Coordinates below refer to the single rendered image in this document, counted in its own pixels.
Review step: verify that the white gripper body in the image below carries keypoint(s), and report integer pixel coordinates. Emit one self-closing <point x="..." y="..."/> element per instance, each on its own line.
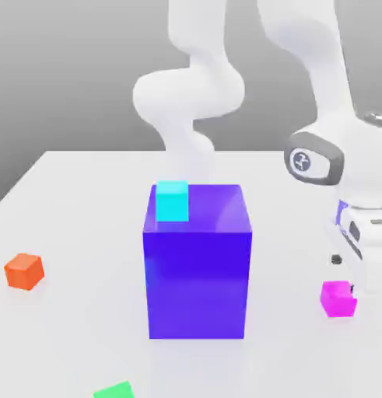
<point x="372" y="270"/>

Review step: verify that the small magenta cube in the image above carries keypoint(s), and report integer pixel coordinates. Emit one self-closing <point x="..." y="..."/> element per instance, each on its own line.
<point x="335" y="300"/>

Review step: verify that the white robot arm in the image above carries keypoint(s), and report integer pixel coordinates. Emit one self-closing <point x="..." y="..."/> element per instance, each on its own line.
<point x="190" y="93"/>

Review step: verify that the small cyan cube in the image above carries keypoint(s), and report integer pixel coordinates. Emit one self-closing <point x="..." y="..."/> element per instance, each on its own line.
<point x="172" y="203"/>

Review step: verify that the small green cube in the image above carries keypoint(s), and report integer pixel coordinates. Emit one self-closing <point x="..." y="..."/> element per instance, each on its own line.
<point x="116" y="391"/>

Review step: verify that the small orange cube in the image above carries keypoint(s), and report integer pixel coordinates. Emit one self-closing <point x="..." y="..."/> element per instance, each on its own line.
<point x="22" y="273"/>

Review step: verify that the large blue box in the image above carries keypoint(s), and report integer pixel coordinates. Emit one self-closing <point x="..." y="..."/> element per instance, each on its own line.
<point x="196" y="279"/>

